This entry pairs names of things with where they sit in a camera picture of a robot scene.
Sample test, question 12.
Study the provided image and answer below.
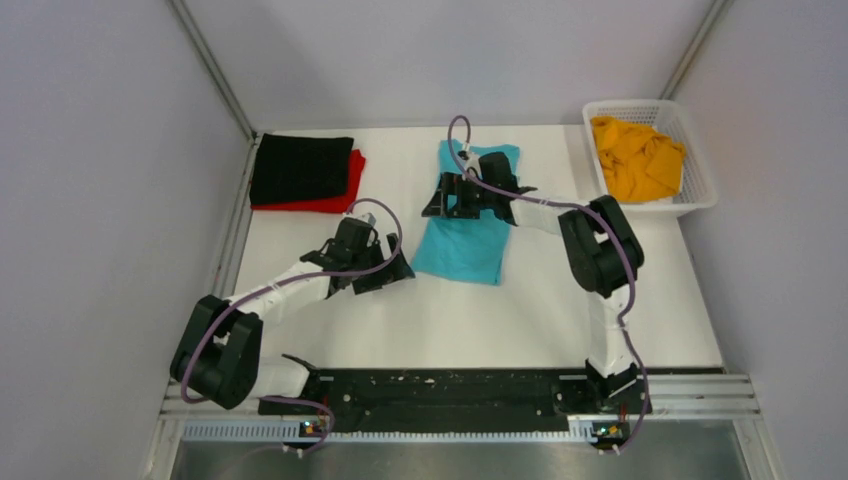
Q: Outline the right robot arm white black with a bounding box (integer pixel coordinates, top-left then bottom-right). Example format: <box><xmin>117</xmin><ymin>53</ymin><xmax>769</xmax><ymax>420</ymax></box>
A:
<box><xmin>422</xmin><ymin>149</ymin><xmax>645</xmax><ymax>412</ymax></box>

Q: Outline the folded black t shirt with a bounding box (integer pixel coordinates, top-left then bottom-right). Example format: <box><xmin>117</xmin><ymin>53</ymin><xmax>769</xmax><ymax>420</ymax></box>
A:
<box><xmin>249</xmin><ymin>135</ymin><xmax>354</xmax><ymax>206</ymax></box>

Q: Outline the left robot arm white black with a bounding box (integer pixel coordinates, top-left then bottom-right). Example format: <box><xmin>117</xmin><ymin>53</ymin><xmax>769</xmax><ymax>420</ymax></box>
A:
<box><xmin>170</xmin><ymin>214</ymin><xmax>415</xmax><ymax>414</ymax></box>

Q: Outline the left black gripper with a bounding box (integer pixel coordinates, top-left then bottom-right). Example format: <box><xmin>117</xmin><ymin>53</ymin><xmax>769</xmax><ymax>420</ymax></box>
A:
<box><xmin>351</xmin><ymin>233</ymin><xmax>414</xmax><ymax>294</ymax></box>

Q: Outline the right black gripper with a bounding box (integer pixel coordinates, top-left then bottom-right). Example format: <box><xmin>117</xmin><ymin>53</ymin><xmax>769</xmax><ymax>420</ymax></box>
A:
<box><xmin>422</xmin><ymin>172</ymin><xmax>497</xmax><ymax>221</ymax></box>

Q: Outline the white plastic basket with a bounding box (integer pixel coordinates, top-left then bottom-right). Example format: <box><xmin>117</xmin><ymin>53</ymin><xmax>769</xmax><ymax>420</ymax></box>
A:
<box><xmin>582</xmin><ymin>99</ymin><xmax>718</xmax><ymax>218</ymax></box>

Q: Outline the left aluminium side rail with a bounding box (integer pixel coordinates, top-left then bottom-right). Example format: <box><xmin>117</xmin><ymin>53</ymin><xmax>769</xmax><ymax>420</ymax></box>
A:
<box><xmin>201</xmin><ymin>134</ymin><xmax>263</xmax><ymax>298</ymax></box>

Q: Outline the orange t shirt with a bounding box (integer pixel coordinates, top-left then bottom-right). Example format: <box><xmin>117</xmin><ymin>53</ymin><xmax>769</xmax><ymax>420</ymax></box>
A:
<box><xmin>590</xmin><ymin>116</ymin><xmax>687</xmax><ymax>204</ymax></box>

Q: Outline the aluminium front rail frame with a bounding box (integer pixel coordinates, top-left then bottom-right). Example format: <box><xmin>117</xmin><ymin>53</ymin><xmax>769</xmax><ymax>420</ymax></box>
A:
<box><xmin>141</xmin><ymin>374</ymin><xmax>786</xmax><ymax>479</ymax></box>

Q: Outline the turquoise t shirt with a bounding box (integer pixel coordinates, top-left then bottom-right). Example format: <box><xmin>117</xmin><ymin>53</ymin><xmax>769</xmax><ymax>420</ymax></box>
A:
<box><xmin>410</xmin><ymin>140</ymin><xmax>522</xmax><ymax>287</ymax></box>

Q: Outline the folded red t shirt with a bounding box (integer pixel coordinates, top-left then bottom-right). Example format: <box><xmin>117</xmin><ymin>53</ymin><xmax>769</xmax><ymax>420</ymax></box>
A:
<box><xmin>251</xmin><ymin>149</ymin><xmax>366</xmax><ymax>214</ymax></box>

